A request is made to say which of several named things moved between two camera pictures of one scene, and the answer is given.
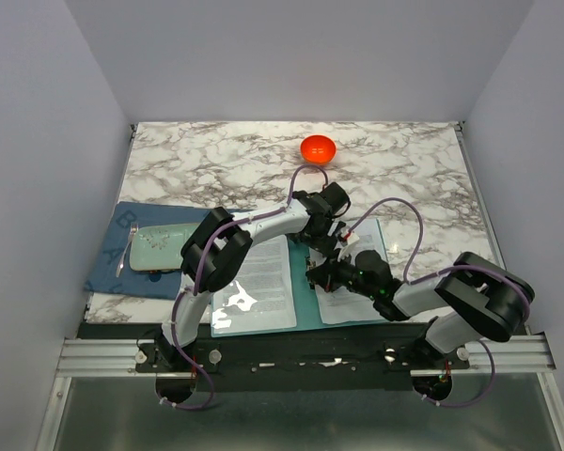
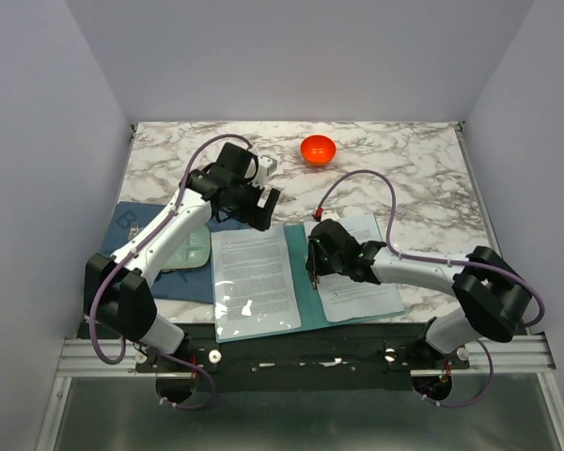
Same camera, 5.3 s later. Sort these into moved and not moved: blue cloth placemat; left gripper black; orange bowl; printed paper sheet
Moved: left gripper black
Not moved: orange bowl; printed paper sheet; blue cloth placemat
